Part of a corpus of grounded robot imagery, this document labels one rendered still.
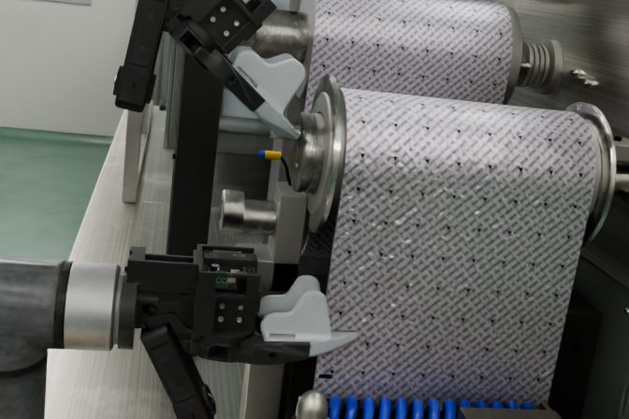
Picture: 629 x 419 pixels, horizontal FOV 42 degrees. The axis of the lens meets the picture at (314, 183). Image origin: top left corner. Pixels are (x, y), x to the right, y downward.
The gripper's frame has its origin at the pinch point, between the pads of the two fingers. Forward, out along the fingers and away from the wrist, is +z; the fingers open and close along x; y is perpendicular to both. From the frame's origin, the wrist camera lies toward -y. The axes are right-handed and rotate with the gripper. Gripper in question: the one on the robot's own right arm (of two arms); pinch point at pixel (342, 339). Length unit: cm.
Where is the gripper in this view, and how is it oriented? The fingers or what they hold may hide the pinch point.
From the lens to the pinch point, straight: 76.2
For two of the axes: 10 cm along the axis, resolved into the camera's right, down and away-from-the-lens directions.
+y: 1.2, -9.6, -2.4
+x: -1.6, -2.6, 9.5
